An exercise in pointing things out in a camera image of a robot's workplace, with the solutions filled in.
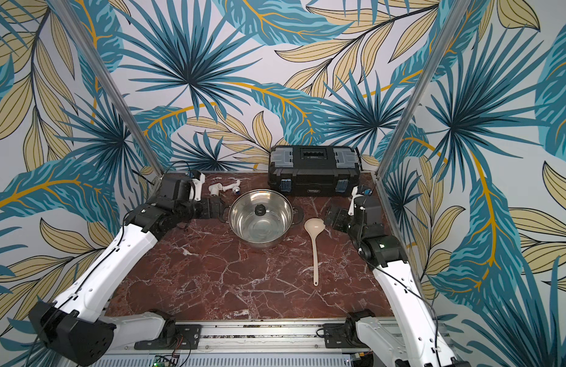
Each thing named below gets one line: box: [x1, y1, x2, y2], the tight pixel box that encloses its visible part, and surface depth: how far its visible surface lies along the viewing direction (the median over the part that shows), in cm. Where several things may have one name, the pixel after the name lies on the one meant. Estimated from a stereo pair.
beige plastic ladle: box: [304, 217, 326, 287], surface depth 98 cm
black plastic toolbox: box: [267, 145, 363, 198], surface depth 102 cm
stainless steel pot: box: [218, 188, 305, 249], surface depth 97 cm
